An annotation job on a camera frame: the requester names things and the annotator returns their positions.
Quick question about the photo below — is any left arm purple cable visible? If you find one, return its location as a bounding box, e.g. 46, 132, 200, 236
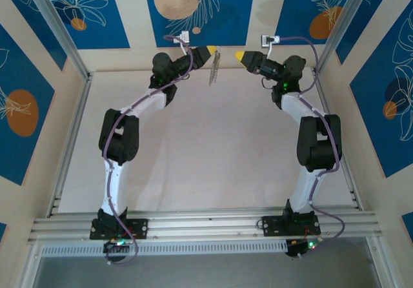
101, 35, 194, 266

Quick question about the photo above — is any long aluminium base rail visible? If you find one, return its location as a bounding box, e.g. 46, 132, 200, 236
27, 207, 385, 245

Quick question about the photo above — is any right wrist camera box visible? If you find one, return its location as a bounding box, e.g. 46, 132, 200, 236
260, 34, 281, 58

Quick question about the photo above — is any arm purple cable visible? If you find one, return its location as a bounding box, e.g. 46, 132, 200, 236
277, 36, 346, 260
101, 35, 194, 266

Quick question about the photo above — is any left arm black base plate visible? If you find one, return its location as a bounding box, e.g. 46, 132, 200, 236
89, 218, 149, 240

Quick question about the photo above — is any white slotted cable duct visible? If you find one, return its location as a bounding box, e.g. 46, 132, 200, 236
41, 240, 288, 257

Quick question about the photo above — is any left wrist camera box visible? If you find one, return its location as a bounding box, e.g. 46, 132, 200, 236
176, 30, 192, 55

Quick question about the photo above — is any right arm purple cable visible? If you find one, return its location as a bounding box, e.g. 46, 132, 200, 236
277, 36, 346, 260

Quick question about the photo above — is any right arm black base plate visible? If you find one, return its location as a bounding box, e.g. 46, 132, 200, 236
261, 215, 322, 237

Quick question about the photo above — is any aluminium table side rail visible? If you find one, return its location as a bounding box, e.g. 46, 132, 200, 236
48, 73, 93, 218
311, 68, 362, 211

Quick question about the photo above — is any aluminium frame post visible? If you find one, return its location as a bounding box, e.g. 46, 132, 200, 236
24, 0, 93, 79
314, 0, 375, 76

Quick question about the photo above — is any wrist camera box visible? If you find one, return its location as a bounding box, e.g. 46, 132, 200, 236
260, 34, 281, 58
176, 30, 192, 55

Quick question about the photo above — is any aluminium frame leg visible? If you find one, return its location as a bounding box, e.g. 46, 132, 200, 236
366, 236, 396, 288
17, 242, 45, 288

